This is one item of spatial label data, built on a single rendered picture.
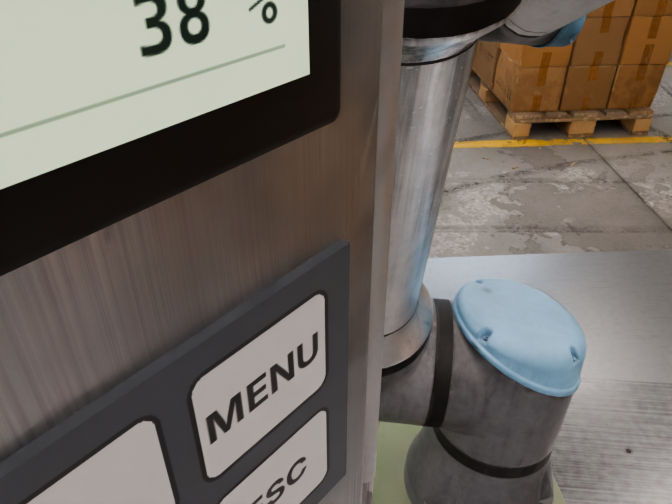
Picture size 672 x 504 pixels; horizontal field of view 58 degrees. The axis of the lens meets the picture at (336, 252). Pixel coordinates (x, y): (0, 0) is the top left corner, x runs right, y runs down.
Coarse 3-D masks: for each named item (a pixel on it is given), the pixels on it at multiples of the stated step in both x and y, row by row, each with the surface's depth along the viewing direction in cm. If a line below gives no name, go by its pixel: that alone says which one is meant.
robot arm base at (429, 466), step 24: (432, 432) 59; (408, 456) 63; (432, 456) 58; (456, 456) 55; (408, 480) 61; (432, 480) 58; (456, 480) 56; (480, 480) 55; (504, 480) 54; (528, 480) 55; (552, 480) 59
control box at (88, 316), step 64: (320, 128) 5; (192, 192) 4; (256, 192) 5; (320, 192) 6; (64, 256) 4; (128, 256) 4; (192, 256) 5; (256, 256) 5; (0, 320) 4; (64, 320) 4; (128, 320) 4; (192, 320) 5; (0, 384) 4; (64, 384) 4; (0, 448) 4
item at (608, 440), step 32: (608, 384) 79; (640, 384) 79; (576, 416) 74; (608, 416) 74; (640, 416) 74; (576, 448) 70; (608, 448) 70; (640, 448) 70; (576, 480) 67; (608, 480) 67; (640, 480) 67
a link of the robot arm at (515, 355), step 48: (480, 288) 53; (528, 288) 55; (480, 336) 49; (528, 336) 49; (576, 336) 50; (480, 384) 49; (528, 384) 48; (576, 384) 51; (480, 432) 52; (528, 432) 51
